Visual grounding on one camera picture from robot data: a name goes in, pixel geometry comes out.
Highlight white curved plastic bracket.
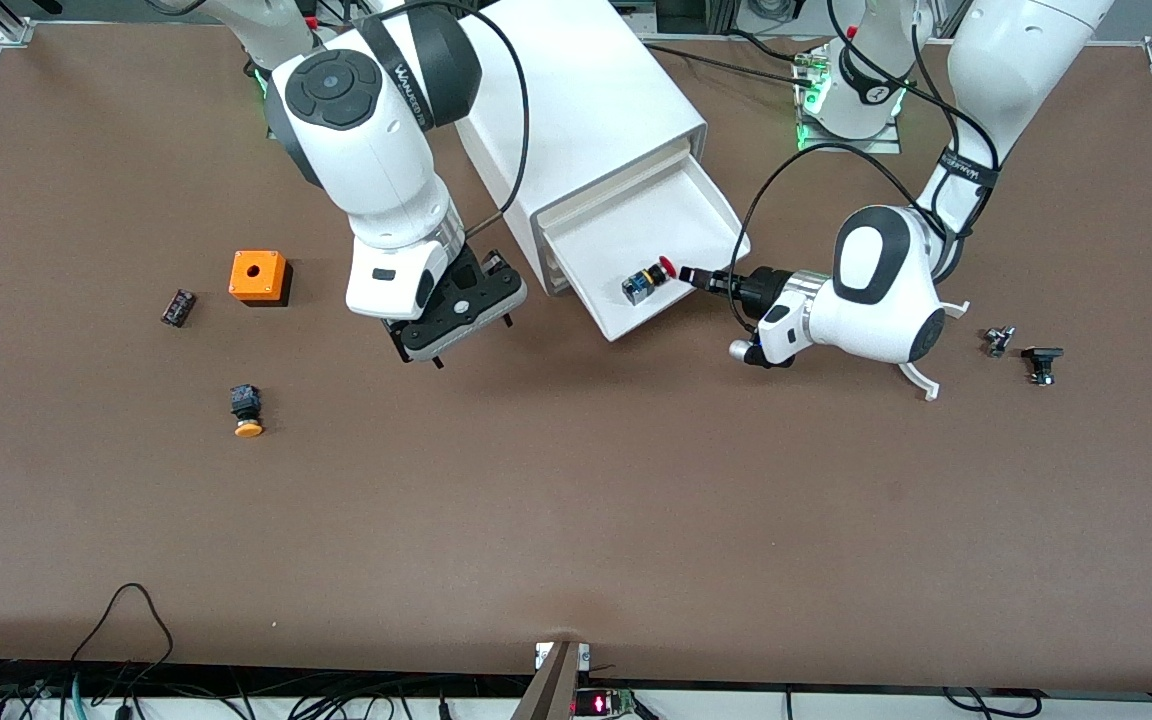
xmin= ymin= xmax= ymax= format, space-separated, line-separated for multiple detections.
xmin=898 ymin=300 xmax=970 ymax=402

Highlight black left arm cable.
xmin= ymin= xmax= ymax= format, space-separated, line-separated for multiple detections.
xmin=733 ymin=0 xmax=1002 ymax=331

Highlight brown camera stand post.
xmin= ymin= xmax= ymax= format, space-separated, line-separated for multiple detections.
xmin=509 ymin=640 xmax=582 ymax=720

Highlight orange box with hole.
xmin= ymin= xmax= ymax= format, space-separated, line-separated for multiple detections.
xmin=228 ymin=250 xmax=294 ymax=308

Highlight small red LED device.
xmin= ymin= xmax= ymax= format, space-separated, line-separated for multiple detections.
xmin=574 ymin=688 xmax=637 ymax=719

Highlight orange-capped push button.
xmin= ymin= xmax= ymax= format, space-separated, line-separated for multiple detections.
xmin=229 ymin=384 xmax=265 ymax=439

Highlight black table cables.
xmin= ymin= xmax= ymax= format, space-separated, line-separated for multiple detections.
xmin=641 ymin=40 xmax=822 ymax=83

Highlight thin black looped cable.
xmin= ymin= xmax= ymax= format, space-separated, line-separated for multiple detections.
xmin=69 ymin=583 xmax=175 ymax=669

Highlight white post bracket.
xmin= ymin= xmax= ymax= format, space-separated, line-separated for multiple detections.
xmin=534 ymin=642 xmax=592 ymax=671

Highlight small black plastic part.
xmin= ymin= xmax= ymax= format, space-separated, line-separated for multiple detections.
xmin=1021 ymin=346 xmax=1066 ymax=387

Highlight red push button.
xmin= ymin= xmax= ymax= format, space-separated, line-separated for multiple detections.
xmin=622 ymin=256 xmax=678 ymax=308

